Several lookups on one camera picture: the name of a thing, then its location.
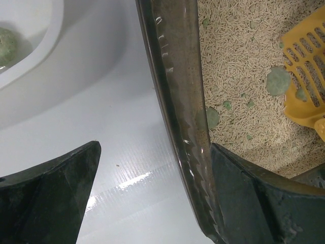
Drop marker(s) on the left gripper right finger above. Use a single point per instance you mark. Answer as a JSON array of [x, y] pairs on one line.
[[255, 205]]

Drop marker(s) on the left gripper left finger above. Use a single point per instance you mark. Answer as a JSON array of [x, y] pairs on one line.
[[47, 202]]

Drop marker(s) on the green litter clump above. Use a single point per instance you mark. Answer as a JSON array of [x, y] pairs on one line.
[[213, 117], [9, 46], [277, 81]]

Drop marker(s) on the dark brown litter box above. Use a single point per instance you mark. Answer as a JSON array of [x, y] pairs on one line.
[[171, 35]]

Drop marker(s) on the yellow litter scoop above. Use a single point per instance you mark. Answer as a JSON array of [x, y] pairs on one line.
[[304, 46]]

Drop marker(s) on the white plastic bin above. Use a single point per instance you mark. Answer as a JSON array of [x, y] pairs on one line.
[[36, 26]]

